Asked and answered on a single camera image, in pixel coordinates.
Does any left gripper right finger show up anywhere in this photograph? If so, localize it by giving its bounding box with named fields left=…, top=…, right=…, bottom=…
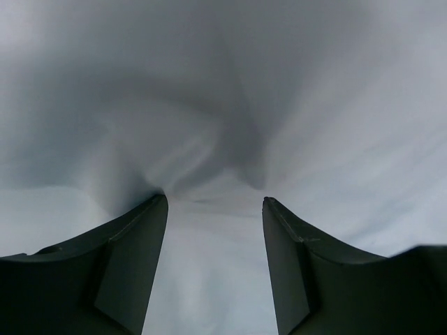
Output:
left=262, top=197, right=446, bottom=334

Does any light blue pillowcase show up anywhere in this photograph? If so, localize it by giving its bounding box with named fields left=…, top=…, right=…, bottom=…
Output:
left=1, top=1, right=446, bottom=334

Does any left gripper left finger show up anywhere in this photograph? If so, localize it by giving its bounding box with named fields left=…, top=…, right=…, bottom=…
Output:
left=1, top=195, right=168, bottom=334

